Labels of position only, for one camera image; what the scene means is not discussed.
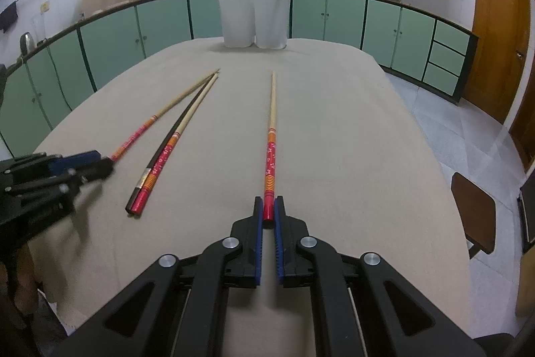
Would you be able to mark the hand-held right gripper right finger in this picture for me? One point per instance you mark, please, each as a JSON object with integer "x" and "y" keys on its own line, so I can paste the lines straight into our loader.
{"x": 279, "y": 244}

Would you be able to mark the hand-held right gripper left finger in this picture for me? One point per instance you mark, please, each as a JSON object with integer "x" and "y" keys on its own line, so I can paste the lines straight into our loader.
{"x": 258, "y": 240}

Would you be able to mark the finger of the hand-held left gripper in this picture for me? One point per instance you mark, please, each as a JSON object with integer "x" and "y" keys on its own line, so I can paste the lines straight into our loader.
{"x": 90, "y": 156}
{"x": 97, "y": 171}

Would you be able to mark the pale-tipped red floral chopstick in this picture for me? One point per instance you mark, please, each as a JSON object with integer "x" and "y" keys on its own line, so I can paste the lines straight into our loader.
{"x": 167, "y": 154}
{"x": 271, "y": 148}
{"x": 167, "y": 110}

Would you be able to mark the dark-tipped red floral chopstick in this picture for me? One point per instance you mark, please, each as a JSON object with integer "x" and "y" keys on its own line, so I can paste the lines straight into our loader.
{"x": 184, "y": 114}

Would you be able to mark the white plastic utensil holder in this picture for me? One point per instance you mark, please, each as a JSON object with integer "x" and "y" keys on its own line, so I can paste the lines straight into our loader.
{"x": 238, "y": 22}

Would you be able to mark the person's left hand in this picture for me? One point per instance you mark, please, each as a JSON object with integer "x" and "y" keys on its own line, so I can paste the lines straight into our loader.
{"x": 25, "y": 281}

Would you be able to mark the beige scalloped tablecloth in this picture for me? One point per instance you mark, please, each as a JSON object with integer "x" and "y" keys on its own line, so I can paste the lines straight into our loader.
{"x": 334, "y": 131}

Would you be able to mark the metal kettle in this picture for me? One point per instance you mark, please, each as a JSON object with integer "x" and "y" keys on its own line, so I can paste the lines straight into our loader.
{"x": 27, "y": 42}

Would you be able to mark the green lower kitchen cabinets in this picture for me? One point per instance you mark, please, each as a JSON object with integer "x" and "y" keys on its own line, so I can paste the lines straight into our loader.
{"x": 167, "y": 22}

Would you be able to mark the dark hanging cloth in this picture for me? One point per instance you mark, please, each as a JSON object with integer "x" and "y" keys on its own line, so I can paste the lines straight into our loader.
{"x": 8, "y": 16}

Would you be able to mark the small wooden stool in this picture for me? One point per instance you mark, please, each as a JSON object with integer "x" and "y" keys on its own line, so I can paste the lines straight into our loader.
{"x": 474, "y": 210}

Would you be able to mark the black glass-front cabinet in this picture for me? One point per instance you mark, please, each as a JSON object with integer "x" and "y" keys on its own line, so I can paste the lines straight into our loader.
{"x": 528, "y": 210}

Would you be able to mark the closed wooden door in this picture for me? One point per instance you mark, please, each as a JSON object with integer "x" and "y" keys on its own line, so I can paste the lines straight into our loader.
{"x": 497, "y": 39}

